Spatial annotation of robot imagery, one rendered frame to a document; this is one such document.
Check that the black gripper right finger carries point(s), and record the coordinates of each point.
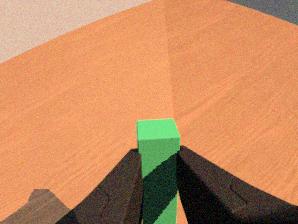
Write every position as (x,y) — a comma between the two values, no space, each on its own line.
(211,195)

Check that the green rectangular post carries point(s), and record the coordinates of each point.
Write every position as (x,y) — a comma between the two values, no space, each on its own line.
(158,141)

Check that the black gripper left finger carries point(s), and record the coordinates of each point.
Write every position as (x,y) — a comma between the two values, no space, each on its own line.
(118,199)

